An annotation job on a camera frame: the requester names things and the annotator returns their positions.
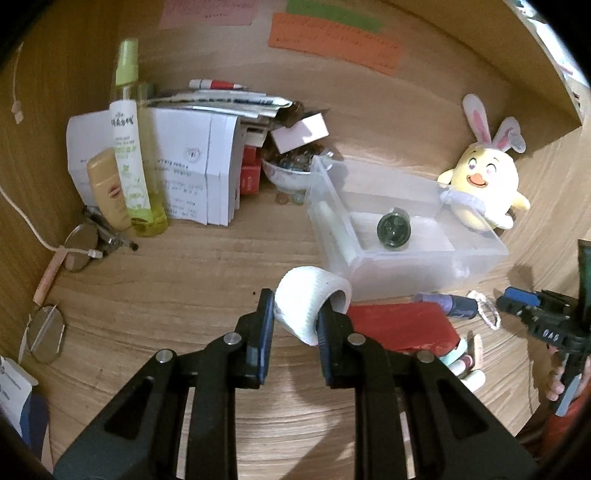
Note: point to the yellow chick plush toy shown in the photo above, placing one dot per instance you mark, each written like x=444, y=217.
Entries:
x=485, y=184

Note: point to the orange paper note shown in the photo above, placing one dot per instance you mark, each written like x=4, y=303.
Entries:
x=332, y=41

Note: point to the small green object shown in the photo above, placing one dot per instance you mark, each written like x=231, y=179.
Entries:
x=147, y=94

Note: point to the pink squeeze tube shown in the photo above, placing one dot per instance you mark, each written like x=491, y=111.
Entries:
x=464, y=367

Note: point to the red white marker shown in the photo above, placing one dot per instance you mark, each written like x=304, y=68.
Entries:
x=217, y=84

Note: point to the red pouch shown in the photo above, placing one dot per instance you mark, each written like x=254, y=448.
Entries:
x=397, y=325

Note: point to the dark dropper bottle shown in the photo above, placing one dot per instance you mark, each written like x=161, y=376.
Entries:
x=393, y=228

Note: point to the green paper note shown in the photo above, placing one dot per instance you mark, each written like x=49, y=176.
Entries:
x=332, y=14

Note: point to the yellow green spray bottle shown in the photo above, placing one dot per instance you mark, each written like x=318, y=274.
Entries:
x=131, y=175

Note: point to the pile of booklets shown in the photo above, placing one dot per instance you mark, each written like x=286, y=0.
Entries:
x=231, y=99

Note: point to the person's right hand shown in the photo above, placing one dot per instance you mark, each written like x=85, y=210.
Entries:
x=556, y=383

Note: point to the beige cream tube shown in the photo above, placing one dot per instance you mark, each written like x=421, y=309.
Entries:
x=108, y=189

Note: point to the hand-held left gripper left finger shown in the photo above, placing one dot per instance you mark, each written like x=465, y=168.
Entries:
x=264, y=332

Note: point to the white folded paper stack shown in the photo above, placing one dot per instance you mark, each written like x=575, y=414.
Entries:
x=184, y=161

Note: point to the person's right forearm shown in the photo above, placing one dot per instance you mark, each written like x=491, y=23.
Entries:
x=575, y=429

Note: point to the pink paper note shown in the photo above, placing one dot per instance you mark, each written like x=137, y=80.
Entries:
x=207, y=11

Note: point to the round eyeglasses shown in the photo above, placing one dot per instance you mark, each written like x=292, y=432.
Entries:
x=81, y=242

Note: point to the clear plastic storage box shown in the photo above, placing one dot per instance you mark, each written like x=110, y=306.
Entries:
x=392, y=272

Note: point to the slim white tube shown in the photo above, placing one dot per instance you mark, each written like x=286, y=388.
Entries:
x=337, y=230

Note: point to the glass pebble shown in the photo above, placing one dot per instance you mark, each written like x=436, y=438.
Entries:
x=282, y=199
x=298, y=198

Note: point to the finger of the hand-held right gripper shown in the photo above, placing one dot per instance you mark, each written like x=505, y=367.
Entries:
x=517, y=299

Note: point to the small white box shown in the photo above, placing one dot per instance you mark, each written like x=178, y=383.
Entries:
x=300, y=131

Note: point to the white bandage roll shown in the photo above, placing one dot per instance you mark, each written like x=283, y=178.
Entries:
x=304, y=295

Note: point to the red box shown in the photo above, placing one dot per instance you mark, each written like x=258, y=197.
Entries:
x=249, y=175

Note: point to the bowl of glass pebbles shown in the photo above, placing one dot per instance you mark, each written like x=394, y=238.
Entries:
x=288, y=177

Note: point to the purple tube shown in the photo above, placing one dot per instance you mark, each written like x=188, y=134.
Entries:
x=443, y=303

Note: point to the blue white box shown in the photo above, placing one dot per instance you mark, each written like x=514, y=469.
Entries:
x=18, y=406

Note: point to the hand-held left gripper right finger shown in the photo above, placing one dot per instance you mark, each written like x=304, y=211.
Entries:
x=323, y=350

